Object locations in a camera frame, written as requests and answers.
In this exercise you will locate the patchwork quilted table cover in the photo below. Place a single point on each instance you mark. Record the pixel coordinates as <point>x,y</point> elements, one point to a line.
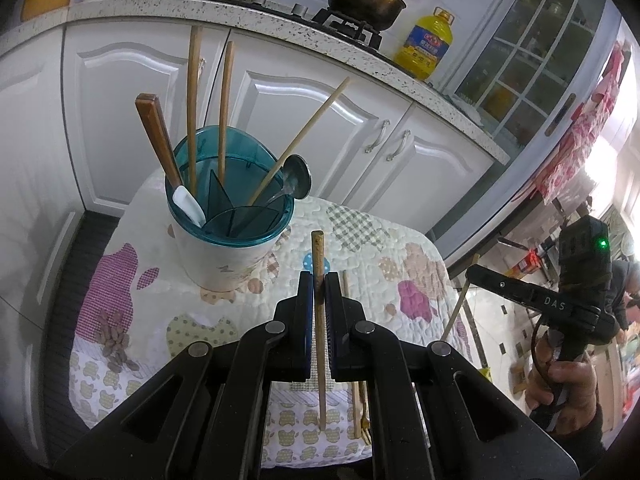
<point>410,260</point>

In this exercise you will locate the metal spoon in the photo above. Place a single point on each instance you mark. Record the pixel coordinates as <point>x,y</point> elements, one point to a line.
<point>299,175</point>

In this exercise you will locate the yellow cooking oil bottle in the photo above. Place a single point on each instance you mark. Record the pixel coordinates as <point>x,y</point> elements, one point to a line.
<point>425,45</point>

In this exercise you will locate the teal rimmed white utensil holder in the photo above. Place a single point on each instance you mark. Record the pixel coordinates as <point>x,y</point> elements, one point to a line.
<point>220,265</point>

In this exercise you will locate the person's right hand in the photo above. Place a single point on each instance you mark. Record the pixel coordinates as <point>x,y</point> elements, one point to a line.
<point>580,385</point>

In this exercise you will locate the white plastic spoon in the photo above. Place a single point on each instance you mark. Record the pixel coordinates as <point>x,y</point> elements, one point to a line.
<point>189,206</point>

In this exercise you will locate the pink patterned hanging cloth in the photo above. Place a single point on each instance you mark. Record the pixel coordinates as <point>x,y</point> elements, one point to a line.
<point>585,135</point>

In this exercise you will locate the speckled stone countertop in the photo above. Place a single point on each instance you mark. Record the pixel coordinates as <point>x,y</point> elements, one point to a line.
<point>150,10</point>

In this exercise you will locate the person's right forearm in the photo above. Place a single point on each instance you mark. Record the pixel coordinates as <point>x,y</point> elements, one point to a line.
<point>587,445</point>

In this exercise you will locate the white glass door cabinet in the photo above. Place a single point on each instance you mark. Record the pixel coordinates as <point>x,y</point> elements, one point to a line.
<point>525,60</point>

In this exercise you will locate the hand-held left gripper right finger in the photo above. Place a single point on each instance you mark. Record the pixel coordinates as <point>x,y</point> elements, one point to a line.
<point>330,320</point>

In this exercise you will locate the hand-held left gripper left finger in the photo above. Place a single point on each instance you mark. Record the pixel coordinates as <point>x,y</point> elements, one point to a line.
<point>311,310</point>

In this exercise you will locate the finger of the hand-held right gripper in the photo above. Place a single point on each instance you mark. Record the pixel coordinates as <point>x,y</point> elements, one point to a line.
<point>500,285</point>

